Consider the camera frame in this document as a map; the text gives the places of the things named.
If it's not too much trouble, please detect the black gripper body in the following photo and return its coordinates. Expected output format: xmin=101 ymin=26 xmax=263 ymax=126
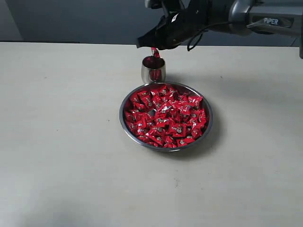
xmin=153 ymin=0 xmax=209 ymax=50

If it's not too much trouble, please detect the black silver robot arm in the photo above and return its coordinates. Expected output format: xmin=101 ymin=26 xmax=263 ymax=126
xmin=136 ymin=0 xmax=303 ymax=51

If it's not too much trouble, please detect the stainless steel bowl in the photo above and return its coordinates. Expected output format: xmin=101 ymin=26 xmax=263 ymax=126
xmin=119 ymin=82 xmax=213 ymax=152

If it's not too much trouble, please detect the black cable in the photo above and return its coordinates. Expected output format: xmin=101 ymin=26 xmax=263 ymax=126
xmin=186 ymin=20 xmax=237 ymax=52

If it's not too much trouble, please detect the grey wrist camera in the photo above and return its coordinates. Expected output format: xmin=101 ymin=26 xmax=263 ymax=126
xmin=144 ymin=0 xmax=185 ymax=17

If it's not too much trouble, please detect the small steel cup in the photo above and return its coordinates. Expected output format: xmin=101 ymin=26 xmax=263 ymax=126
xmin=141 ymin=56 xmax=166 ymax=84

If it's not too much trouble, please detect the red candy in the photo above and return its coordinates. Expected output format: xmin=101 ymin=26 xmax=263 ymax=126
xmin=188 ymin=96 xmax=203 ymax=106
xmin=151 ymin=47 xmax=160 ymax=58
xmin=168 ymin=123 xmax=187 ymax=134
xmin=137 ymin=90 xmax=151 ymax=103
xmin=177 ymin=137 xmax=195 ymax=147
xmin=149 ymin=126 xmax=166 ymax=137

